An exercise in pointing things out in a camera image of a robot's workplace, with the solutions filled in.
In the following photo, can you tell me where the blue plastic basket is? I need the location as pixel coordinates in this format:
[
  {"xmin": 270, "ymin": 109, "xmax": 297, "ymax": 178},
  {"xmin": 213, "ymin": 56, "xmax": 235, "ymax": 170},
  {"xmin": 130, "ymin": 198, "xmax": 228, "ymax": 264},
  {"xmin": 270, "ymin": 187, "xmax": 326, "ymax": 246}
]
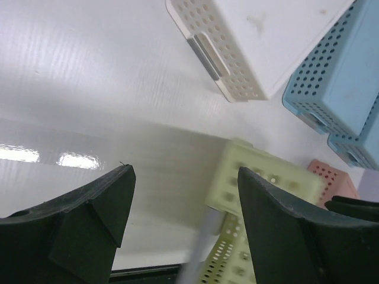
[
  {"xmin": 282, "ymin": 1, "xmax": 378, "ymax": 135},
  {"xmin": 327, "ymin": 96, "xmax": 378, "ymax": 170}
]

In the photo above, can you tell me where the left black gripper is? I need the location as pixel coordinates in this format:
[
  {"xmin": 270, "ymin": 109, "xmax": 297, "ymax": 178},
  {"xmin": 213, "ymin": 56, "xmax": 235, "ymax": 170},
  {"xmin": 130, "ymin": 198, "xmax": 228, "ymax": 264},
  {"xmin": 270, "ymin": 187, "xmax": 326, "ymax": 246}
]
[{"xmin": 237, "ymin": 167, "xmax": 379, "ymax": 283}]

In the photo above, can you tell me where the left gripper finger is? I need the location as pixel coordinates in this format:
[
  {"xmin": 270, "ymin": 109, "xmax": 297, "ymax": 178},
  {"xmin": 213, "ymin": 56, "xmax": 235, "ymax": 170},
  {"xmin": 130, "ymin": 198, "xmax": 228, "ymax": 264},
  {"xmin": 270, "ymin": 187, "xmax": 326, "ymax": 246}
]
[{"xmin": 1, "ymin": 164, "xmax": 136, "ymax": 283}]

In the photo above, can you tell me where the pink plastic basket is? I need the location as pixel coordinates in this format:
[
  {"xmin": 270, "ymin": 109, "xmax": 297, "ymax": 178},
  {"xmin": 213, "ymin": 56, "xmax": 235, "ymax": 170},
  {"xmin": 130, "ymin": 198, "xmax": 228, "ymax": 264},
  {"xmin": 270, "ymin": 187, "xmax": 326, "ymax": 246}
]
[{"xmin": 307, "ymin": 159, "xmax": 360, "ymax": 209}]

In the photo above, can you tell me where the white plastic basket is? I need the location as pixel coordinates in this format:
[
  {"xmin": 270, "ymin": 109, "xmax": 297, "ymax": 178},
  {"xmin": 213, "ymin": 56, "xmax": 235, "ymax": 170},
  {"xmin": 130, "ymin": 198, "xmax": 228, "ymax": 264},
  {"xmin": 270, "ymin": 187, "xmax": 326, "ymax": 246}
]
[{"xmin": 166, "ymin": 0, "xmax": 351, "ymax": 102}]

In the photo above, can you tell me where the yellow plastic basket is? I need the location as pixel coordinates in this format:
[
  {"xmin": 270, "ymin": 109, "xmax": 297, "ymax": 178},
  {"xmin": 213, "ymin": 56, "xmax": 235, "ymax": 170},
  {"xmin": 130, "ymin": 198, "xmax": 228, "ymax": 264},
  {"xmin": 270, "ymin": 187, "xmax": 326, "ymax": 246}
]
[{"xmin": 177, "ymin": 138, "xmax": 325, "ymax": 284}]

